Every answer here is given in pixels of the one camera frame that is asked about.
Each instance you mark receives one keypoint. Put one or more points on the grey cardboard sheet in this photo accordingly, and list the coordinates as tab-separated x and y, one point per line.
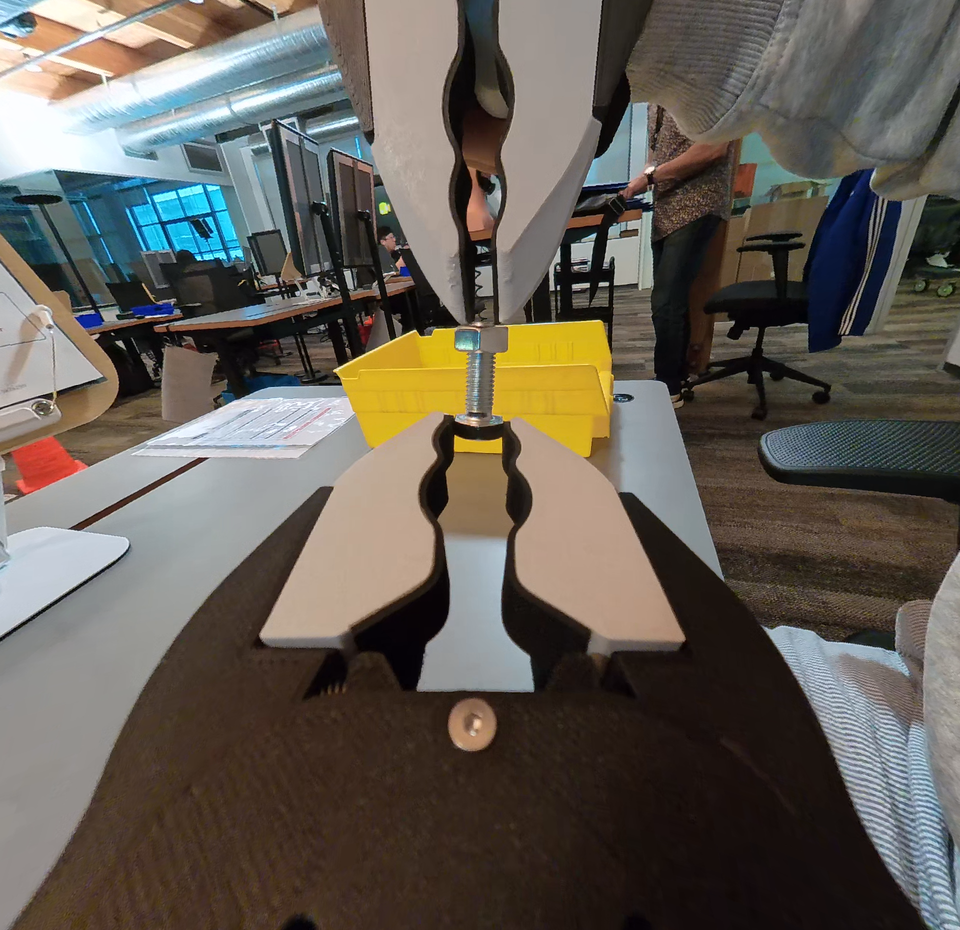
187	386

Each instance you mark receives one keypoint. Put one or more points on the cardboard box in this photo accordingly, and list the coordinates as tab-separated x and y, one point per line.
787	217

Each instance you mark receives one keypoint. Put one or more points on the wood-edged office desk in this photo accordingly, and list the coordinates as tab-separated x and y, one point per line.
285	309

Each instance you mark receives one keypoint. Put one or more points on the orange traffic cone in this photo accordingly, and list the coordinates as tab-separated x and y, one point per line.
45	465

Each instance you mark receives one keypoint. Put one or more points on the black wheeled cart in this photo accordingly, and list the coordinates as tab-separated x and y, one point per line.
937	270

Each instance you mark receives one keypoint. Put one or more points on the blue plastic bin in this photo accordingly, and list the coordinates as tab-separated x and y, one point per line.
154	311

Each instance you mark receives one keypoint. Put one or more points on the blue striped jacket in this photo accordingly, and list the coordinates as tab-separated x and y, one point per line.
840	270

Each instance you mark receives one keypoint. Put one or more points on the laminated paper sheet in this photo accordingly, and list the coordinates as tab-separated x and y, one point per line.
247	424

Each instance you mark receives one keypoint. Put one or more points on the black floor lamp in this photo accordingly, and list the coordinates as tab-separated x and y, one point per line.
37	199

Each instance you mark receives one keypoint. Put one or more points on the black monitor on pole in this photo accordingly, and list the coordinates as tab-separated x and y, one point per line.
352	202
300	195

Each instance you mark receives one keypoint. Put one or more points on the black mesh office chair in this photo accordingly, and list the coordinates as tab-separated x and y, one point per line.
855	450

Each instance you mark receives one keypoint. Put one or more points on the person's right hand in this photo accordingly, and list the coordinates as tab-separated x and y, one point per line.
481	142

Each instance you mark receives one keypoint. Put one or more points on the steel hex nut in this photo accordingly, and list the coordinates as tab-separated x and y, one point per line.
481	340

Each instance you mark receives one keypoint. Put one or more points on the white document stand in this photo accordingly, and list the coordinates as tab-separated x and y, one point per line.
52	570

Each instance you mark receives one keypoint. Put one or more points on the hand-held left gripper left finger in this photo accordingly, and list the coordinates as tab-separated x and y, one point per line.
360	555

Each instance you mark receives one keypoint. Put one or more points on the yellow plastic bin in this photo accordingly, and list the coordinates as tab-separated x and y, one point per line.
555	390

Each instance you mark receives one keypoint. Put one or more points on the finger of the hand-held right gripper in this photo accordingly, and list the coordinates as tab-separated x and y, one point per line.
412	120
547	120

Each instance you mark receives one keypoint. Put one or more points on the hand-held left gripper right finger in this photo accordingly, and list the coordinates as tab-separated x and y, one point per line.
592	555

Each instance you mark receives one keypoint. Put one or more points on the paned window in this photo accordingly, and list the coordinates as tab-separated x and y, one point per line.
176	221

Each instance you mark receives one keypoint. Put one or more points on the silver ventilation duct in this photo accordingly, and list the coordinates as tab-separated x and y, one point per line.
210	67
225	116

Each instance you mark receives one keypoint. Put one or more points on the grey desk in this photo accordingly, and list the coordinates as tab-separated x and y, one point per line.
210	525

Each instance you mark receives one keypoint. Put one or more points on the black utility cart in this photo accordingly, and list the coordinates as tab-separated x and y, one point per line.
585	292

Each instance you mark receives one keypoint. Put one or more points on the steel hex bolt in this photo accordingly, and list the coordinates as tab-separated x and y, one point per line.
480	382

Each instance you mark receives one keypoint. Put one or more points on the person's striped shirt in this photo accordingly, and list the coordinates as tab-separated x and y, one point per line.
847	720

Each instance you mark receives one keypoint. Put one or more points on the person's right forearm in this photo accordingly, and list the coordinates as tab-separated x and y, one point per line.
787	60

